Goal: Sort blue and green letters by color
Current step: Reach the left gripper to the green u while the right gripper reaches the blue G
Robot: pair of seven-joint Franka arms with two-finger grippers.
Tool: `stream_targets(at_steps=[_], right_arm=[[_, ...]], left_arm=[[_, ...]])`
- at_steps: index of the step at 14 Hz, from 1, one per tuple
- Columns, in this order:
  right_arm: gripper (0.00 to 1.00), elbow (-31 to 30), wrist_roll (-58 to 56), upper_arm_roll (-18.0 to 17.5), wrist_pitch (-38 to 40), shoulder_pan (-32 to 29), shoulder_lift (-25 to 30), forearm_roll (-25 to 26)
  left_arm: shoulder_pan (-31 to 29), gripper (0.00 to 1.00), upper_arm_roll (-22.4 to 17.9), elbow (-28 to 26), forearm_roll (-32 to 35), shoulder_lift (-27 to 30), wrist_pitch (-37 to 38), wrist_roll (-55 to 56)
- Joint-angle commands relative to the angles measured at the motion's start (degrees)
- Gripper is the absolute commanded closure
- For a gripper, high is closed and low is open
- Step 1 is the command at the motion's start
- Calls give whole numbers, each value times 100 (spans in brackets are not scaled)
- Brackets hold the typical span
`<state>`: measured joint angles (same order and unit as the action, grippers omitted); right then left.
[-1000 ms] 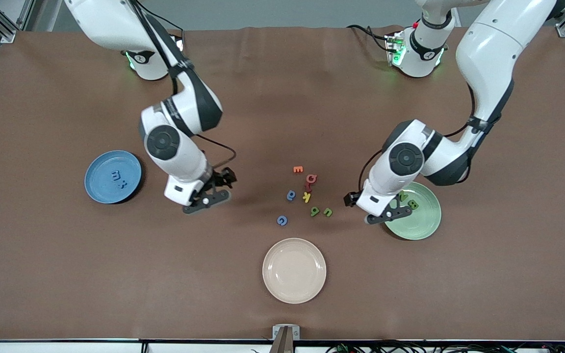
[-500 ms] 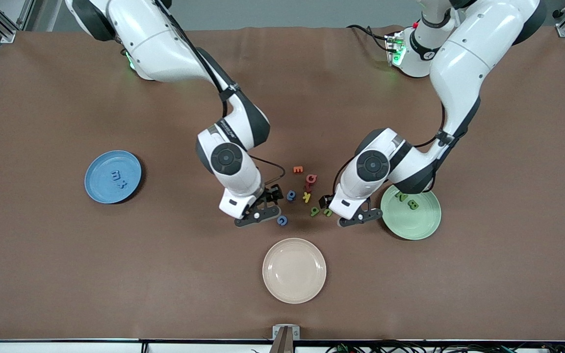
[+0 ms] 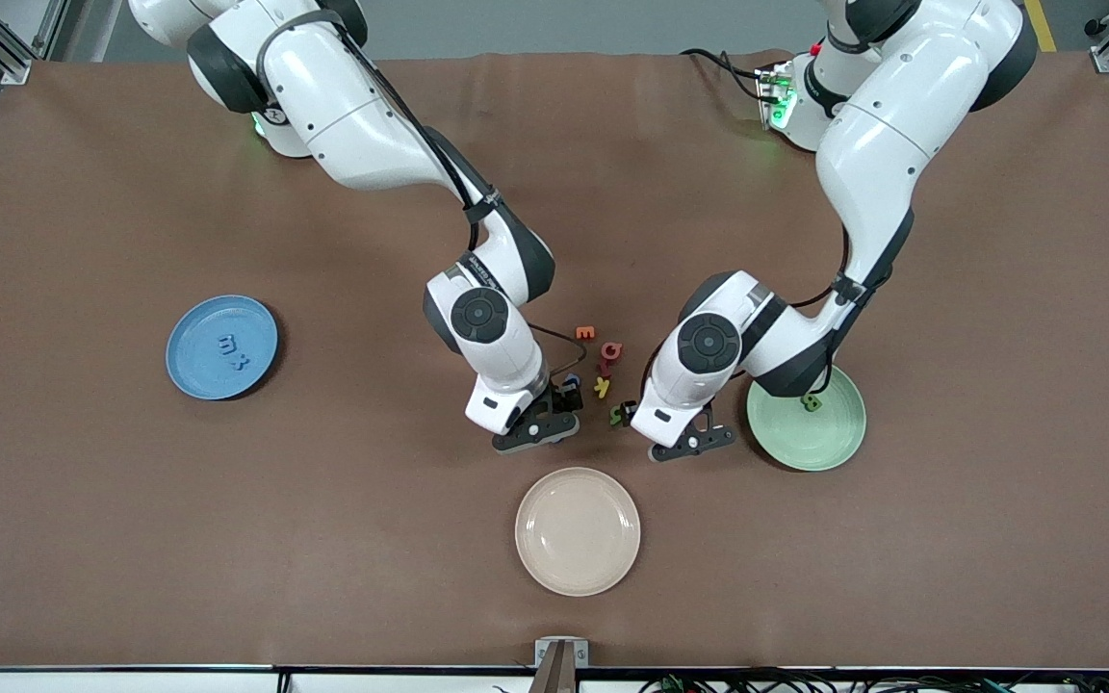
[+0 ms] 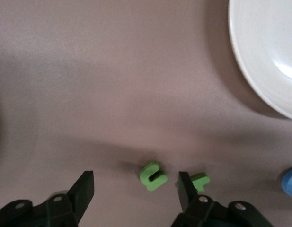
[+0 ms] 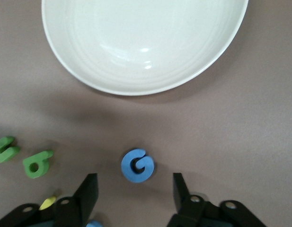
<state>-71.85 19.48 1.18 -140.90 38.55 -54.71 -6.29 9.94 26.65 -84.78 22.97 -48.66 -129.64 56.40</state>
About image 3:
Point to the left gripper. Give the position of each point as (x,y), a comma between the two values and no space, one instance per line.
(628,412)

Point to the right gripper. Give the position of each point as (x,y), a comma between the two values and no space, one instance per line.
(566,395)

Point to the green foam letter B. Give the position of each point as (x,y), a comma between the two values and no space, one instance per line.
(812,402)

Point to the blue foam letter x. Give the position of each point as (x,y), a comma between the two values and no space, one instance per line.
(240,364)

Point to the blue foam letter E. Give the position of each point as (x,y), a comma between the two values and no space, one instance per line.
(227,345)

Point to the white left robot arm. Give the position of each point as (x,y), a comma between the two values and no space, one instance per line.
(887,144)

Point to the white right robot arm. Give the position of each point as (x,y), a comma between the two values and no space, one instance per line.
(352,125)

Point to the yellow foam letter k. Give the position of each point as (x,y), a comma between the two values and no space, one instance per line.
(602,388)

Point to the red foam letter Q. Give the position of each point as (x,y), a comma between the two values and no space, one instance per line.
(612,351)

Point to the beige plate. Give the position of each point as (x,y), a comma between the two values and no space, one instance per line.
(578,531)

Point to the green plate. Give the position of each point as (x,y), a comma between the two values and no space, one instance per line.
(805,443)

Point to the blue plate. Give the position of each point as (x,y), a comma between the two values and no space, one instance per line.
(203,366)

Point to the brown table cover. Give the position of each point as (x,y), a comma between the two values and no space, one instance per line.
(131,529)

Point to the grey metal camera bracket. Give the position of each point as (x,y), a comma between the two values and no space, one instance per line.
(561,664)

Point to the white table edge rail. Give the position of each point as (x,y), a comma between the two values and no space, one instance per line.
(83,683)

